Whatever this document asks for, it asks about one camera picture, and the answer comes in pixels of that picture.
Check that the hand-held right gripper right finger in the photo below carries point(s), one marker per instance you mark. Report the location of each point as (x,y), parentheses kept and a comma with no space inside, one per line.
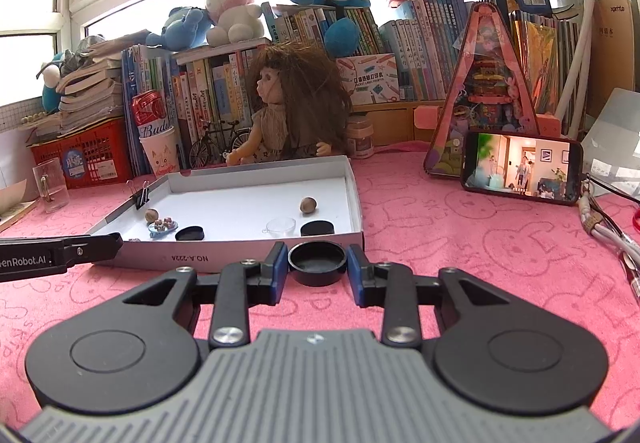
(354,275)

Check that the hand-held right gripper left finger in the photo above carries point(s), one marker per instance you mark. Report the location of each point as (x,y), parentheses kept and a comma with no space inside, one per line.
(281,273)

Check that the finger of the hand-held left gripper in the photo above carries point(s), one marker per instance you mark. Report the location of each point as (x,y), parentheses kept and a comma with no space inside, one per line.
(95,246)

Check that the black round cap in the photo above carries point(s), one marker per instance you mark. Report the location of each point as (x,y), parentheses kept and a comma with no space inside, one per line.
(317,265)

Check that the clear plastic dome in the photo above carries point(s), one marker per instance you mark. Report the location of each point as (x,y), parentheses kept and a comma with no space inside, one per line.
(280,226)

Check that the black round lid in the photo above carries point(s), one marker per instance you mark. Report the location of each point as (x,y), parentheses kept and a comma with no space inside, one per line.
(317,228)
(189,233)

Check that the brown walnut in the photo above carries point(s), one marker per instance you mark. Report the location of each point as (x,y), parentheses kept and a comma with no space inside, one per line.
(151,215)
(308,205)

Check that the grey cardboard box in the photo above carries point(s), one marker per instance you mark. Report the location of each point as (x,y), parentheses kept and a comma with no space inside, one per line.
(240,193)

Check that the beige cardboard sheet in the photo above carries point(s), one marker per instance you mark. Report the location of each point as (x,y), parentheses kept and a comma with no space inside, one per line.
(12,203)

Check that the small black binder clip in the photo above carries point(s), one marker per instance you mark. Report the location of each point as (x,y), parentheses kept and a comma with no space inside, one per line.
(141,197)

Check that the clear glass mug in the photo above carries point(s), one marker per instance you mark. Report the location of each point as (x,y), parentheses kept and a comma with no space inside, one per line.
(50,185)

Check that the large red plastic basket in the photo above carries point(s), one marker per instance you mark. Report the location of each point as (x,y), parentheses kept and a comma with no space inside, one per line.
(95,153)

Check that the pink tablecloth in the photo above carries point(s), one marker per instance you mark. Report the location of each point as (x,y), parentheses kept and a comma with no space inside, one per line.
(450,243)

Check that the white paper cup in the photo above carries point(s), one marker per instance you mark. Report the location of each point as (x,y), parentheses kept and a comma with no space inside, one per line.
(160,150)

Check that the small white jar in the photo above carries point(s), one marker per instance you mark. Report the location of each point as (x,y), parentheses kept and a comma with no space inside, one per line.
(360,138)

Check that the black model bicycle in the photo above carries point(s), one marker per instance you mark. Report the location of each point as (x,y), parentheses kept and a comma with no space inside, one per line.
(220,143)

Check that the red beverage can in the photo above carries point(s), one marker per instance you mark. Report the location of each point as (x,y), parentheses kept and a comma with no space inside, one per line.
(148,110)

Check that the stack of worn books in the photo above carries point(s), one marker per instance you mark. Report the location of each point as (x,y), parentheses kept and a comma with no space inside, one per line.
(92,93)

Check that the blue and white plush toy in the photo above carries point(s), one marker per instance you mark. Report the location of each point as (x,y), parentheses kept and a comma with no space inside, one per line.
(50,93)

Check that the brown-haired doll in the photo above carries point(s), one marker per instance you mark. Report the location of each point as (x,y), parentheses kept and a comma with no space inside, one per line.
(295,98)

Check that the row of upright books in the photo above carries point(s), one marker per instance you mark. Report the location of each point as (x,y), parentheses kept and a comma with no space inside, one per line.
(210,93)

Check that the white illustrated printer box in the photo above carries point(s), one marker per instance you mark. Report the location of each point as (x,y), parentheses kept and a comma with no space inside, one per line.
(367,80)

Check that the grey plush toy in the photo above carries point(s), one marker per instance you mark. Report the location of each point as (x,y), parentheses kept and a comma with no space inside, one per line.
(82,50)

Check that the black smartphone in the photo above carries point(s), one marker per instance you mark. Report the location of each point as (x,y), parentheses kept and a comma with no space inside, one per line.
(520,168)

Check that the pink triangular toy case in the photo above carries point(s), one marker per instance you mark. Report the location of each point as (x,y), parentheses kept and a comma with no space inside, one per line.
(482,83)

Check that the small blue plush toy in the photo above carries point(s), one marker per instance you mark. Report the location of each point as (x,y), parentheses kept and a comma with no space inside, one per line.
(180,28)

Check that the row of blue-spined books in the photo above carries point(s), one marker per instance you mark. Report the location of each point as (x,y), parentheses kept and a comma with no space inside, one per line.
(420,43)

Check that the red clear pen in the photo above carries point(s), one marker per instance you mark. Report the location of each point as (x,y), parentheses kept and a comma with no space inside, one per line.
(632,275)

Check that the row of wrapped comic books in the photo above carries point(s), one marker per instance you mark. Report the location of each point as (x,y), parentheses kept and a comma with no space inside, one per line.
(545,63)

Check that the red scissors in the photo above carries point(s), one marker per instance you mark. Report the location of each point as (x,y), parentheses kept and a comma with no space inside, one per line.
(637,218)

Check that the white lamp tube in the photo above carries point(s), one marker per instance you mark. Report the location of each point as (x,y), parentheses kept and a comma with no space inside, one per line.
(582,38)

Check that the kraft paper notebook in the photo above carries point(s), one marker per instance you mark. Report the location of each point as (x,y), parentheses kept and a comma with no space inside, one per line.
(610,58)

